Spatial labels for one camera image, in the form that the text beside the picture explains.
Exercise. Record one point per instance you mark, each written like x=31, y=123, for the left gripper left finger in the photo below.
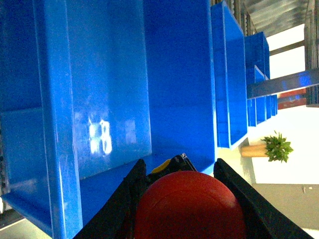
x=116, y=219

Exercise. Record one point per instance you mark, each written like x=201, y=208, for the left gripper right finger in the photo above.
x=262, y=219

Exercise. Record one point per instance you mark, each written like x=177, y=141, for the red mushroom push button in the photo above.
x=182, y=203

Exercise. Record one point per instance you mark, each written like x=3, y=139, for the potted green plant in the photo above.
x=274, y=147

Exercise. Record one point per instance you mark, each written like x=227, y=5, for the large blue bin left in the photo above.
x=88, y=87

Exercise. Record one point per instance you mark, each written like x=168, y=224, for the large blue bin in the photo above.
x=88, y=87
x=230, y=77

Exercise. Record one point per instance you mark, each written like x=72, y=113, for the large blue bin right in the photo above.
x=230, y=77

